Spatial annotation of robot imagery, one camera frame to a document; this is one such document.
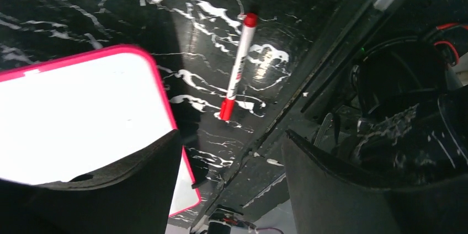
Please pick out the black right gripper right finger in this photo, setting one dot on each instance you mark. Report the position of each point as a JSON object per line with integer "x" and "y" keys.
{"x": 406, "y": 173}

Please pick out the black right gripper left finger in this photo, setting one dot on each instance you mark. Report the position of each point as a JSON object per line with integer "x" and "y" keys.
{"x": 131, "y": 195}

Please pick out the pink framed whiteboard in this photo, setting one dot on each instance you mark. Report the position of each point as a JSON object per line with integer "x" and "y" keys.
{"x": 65, "y": 118}

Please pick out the white red marker pen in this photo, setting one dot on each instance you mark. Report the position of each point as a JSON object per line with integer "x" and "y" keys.
{"x": 247, "y": 34}

